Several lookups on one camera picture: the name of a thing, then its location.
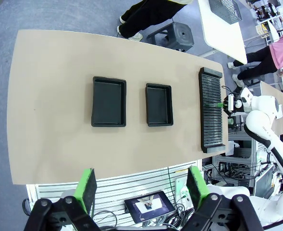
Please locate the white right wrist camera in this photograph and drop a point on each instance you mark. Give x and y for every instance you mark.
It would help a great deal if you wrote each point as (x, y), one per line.
(230, 103)

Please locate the black tablet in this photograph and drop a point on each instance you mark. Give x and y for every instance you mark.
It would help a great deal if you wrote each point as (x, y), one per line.
(151, 205)

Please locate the black slotted board rack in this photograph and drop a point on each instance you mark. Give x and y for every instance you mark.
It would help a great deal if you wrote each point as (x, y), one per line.
(211, 130)

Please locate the grey mesh basket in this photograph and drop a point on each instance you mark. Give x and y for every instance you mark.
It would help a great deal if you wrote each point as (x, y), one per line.
(225, 9)

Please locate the grey plastic stool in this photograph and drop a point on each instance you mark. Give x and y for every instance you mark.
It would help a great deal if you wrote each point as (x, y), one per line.
(182, 36)

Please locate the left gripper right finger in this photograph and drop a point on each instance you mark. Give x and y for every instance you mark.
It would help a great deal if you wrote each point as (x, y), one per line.
(196, 190)

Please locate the white rounded table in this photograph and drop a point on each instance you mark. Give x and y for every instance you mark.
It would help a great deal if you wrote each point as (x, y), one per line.
(223, 36)

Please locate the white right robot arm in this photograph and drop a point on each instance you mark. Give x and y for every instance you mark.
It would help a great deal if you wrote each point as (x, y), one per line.
(259, 122)

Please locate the person in beige shirt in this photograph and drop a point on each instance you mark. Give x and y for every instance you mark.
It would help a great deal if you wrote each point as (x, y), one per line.
(143, 19)

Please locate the green tape roll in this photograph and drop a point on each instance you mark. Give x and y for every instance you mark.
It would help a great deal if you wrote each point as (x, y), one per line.
(231, 121)

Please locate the white slatted aluminium frame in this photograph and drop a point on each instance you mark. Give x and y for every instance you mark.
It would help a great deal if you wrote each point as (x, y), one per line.
(122, 185)

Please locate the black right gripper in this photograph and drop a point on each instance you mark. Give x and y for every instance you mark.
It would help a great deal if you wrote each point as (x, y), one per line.
(226, 104)

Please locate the white power strip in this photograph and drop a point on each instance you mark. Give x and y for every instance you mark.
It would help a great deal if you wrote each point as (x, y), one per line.
(180, 190)

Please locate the black plastic ESD tray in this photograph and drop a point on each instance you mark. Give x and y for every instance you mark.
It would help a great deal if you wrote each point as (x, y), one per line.
(158, 106)
(107, 103)

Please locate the pale green glass plate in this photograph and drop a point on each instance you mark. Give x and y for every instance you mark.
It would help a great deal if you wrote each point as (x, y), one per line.
(211, 105)

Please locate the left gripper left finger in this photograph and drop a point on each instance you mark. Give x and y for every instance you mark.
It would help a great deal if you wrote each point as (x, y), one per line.
(88, 190)

